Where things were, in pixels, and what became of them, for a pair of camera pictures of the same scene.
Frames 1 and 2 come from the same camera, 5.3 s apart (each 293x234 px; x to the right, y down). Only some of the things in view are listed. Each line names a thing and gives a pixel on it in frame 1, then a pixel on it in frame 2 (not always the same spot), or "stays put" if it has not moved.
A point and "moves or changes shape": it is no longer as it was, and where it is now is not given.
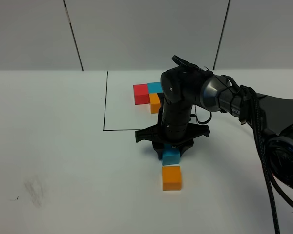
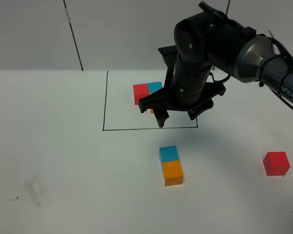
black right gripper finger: x=183 y=146 -> x=198 y=109
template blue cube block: x=155 y=87 stays put
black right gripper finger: x=158 y=148 -> x=161 y=115
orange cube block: x=172 y=178 moves or changes shape
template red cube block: x=141 y=94 stays put
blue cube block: x=170 y=156 moves or changes shape
